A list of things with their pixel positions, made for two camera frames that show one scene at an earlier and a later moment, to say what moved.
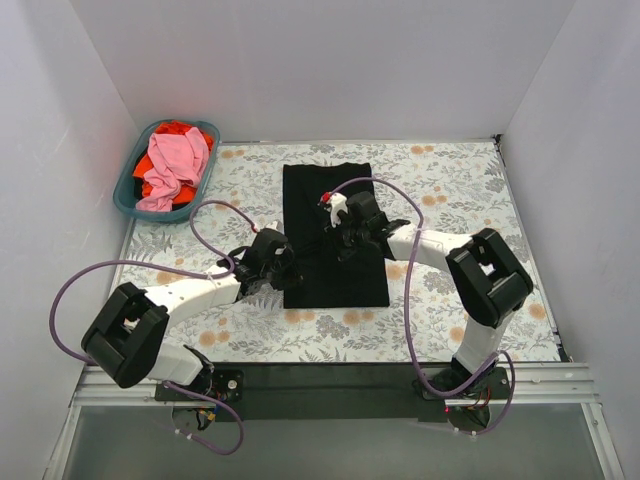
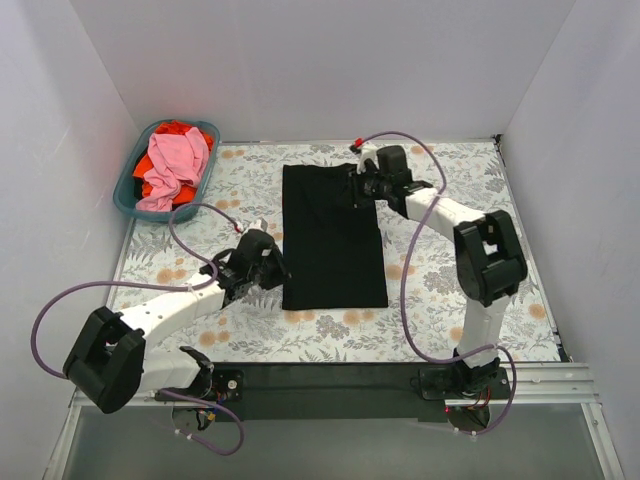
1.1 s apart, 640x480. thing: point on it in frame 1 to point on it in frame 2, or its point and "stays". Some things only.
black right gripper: x=345 y=242 to x=358 y=185
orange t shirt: x=185 y=194 stays
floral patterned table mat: x=447 y=185 stays
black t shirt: x=330 y=280 stays
